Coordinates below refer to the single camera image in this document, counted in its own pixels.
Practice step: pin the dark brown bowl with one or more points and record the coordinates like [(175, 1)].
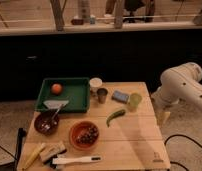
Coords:
[(45, 123)]

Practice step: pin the white handled brush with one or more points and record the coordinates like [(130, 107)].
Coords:
[(85, 159)]

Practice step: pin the metal cup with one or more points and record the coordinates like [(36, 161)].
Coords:
[(102, 95)]

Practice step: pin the white cup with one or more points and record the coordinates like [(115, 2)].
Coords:
[(95, 84)]

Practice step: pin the yellow-green plastic cup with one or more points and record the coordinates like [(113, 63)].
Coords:
[(134, 101)]

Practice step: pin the metal spoon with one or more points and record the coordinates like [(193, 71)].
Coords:
[(54, 115)]

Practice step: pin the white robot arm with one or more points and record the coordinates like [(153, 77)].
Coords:
[(180, 82)]

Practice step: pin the green chili pepper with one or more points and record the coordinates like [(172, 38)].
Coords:
[(115, 115)]

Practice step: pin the wooden scrub brush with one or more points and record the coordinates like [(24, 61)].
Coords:
[(51, 150)]

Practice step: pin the orange bowl with grapes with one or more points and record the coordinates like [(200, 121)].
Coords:
[(84, 135)]

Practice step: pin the green plastic tray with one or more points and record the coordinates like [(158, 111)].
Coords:
[(75, 90)]

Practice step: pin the white folded paper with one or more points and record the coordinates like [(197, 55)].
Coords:
[(55, 104)]

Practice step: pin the blue sponge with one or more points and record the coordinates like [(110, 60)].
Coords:
[(120, 97)]

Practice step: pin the black chair frame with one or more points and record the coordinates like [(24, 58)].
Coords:
[(12, 166)]

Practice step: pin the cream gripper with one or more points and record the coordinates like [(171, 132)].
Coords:
[(162, 114)]

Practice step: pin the orange fruit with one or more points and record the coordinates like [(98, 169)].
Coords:
[(56, 89)]

